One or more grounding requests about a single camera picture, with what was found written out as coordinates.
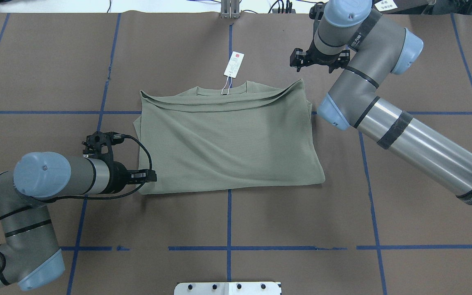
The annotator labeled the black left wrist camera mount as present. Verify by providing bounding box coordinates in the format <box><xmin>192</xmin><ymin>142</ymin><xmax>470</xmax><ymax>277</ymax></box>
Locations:
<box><xmin>81</xmin><ymin>131</ymin><xmax>126</xmax><ymax>162</ymax></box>

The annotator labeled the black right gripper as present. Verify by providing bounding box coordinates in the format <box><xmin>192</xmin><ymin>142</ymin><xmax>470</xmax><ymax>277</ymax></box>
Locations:
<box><xmin>290</xmin><ymin>48</ymin><xmax>350</xmax><ymax>73</ymax></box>

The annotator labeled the white labelled dark box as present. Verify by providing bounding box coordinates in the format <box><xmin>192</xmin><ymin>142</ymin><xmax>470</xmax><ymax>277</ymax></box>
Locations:
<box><xmin>372</xmin><ymin>0</ymin><xmax>436</xmax><ymax>15</ymax></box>

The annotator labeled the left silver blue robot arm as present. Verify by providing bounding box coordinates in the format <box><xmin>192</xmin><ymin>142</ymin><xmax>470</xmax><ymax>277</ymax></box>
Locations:
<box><xmin>0</xmin><ymin>152</ymin><xmax>157</xmax><ymax>291</ymax></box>

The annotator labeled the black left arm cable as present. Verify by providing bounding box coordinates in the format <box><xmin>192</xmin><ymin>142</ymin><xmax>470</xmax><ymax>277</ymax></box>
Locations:
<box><xmin>0</xmin><ymin>133</ymin><xmax>154</xmax><ymax>279</ymax></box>

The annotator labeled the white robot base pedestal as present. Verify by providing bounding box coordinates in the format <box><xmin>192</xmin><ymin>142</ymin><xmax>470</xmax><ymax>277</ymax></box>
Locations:
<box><xmin>174</xmin><ymin>281</ymin><xmax>282</xmax><ymax>295</ymax></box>

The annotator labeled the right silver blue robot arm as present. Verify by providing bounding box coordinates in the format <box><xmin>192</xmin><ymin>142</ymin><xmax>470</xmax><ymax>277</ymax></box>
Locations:
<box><xmin>290</xmin><ymin>0</ymin><xmax>472</xmax><ymax>206</ymax></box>

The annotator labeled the grey aluminium frame post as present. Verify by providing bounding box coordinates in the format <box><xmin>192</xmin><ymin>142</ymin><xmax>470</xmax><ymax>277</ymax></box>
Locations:
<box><xmin>220</xmin><ymin>0</ymin><xmax>241</xmax><ymax>19</ymax></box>

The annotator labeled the olive green long-sleeve shirt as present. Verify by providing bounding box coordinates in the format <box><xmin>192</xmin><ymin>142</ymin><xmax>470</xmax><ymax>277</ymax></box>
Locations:
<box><xmin>133</xmin><ymin>79</ymin><xmax>325</xmax><ymax>195</ymax></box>

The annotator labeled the white paper price tag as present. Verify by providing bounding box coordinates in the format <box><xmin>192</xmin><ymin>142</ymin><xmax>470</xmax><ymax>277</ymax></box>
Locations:
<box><xmin>223</xmin><ymin>52</ymin><xmax>245</xmax><ymax>78</ymax></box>

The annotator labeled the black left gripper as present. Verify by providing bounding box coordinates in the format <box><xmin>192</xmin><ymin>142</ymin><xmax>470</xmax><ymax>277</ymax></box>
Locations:
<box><xmin>107</xmin><ymin>162</ymin><xmax>157</xmax><ymax>194</ymax></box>

